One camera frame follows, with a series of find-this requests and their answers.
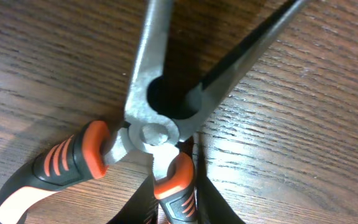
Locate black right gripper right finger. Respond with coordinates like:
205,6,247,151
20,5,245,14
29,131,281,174
196,134,246,224

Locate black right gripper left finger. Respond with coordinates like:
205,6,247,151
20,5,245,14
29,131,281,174
106,176,158,224

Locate orange black long-nose pliers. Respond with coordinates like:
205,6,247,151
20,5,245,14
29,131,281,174
0,0,306,223

